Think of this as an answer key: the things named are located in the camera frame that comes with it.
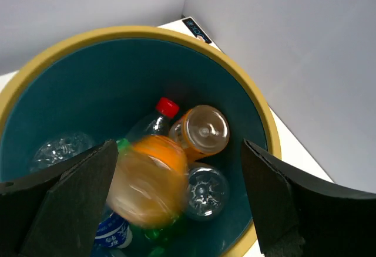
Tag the clear Pepsi bottle black cap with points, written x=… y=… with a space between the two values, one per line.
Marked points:
x=60 y=148

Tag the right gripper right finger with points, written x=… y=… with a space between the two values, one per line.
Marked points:
x=298 y=214

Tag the orange bottle with barcode label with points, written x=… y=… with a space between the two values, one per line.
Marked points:
x=201 y=132

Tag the green plastic bottle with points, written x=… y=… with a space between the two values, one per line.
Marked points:
x=158 y=230

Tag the clear bottle blue label white cap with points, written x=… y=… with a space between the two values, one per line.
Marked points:
x=207 y=192

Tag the teal bin with yellow rim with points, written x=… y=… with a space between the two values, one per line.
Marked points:
x=103 y=81

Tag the clear bottle red label red cap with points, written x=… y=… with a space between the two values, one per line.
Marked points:
x=156 y=123

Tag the orange bottle label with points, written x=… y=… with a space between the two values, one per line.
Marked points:
x=149 y=180

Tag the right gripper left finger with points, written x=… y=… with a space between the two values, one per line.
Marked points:
x=56 y=211

